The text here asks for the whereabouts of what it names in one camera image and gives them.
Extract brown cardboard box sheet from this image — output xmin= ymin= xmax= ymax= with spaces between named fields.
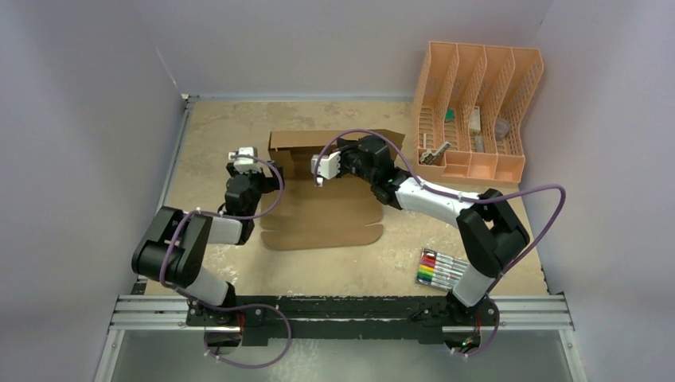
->
xmin=256 ymin=130 xmax=384 ymax=251

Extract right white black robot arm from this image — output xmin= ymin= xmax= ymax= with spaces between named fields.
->
xmin=336 ymin=135 xmax=530 ymax=324

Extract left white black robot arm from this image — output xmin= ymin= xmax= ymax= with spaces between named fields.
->
xmin=131 ymin=161 xmax=285 ymax=325

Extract white paper box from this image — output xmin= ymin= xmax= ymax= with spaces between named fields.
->
xmin=468 ymin=106 xmax=481 ymax=135

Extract black white striped item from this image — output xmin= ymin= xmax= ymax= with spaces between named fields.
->
xmin=419 ymin=141 xmax=451 ymax=166

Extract green small object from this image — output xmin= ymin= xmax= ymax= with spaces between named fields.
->
xmin=444 ymin=108 xmax=455 ymax=123

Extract orange plastic file organizer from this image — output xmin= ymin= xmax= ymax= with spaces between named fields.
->
xmin=412 ymin=41 xmax=544 ymax=187

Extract pack of coloured markers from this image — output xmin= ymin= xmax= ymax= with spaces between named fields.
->
xmin=416 ymin=248 xmax=470 ymax=291

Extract clear plastic cup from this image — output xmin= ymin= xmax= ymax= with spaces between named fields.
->
xmin=494 ymin=117 xmax=512 ymax=141

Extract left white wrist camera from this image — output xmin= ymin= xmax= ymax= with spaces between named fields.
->
xmin=228 ymin=146 xmax=262 ymax=173

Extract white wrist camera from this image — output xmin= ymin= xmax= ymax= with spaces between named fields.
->
xmin=310 ymin=151 xmax=342 ymax=187
xmin=228 ymin=146 xmax=262 ymax=173

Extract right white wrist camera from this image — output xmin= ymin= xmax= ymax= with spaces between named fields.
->
xmin=310 ymin=151 xmax=342 ymax=187

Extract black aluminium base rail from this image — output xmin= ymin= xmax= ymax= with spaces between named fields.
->
xmin=110 ymin=295 xmax=573 ymax=347

